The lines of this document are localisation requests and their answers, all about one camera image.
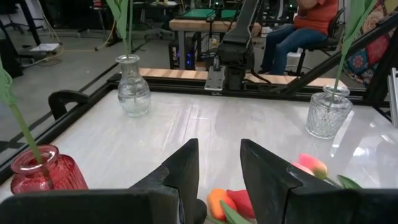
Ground black office chair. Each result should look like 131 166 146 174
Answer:
295 7 346 77

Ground person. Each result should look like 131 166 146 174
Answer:
260 0 340 75

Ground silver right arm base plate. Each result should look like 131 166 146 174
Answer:
204 65 226 91

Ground pink artificial tulip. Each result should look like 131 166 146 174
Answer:
290 161 315 177
0 58 44 164
297 152 363 190

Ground black curved bracket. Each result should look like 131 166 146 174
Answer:
48 90 91 121

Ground bulbous clear glass vase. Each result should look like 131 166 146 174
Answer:
115 54 152 118

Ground red glass vase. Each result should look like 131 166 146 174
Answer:
10 144 90 195

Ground colourful patterned cloth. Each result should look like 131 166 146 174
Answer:
345 0 398 77

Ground wooden side table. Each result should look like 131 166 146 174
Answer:
169 18 262 71

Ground red artificial tulip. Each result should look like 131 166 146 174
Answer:
105 0 131 60
226 189 256 218

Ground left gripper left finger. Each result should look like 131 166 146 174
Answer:
0 138 208 224

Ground white plastic container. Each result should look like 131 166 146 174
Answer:
285 51 304 68

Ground silver aluminium profile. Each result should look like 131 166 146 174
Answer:
387 67 398 127

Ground green table mat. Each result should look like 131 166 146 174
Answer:
180 8 239 20

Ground orange artificial tulip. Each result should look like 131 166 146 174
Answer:
331 0 377 103
206 188 237 222

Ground blue-lit computer under table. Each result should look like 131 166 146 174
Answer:
169 40 197 71

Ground white flat sheet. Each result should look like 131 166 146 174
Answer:
29 42 60 53

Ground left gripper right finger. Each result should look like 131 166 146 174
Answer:
241 139 398 224

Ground squat cut glass vase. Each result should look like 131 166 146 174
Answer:
305 85 354 140

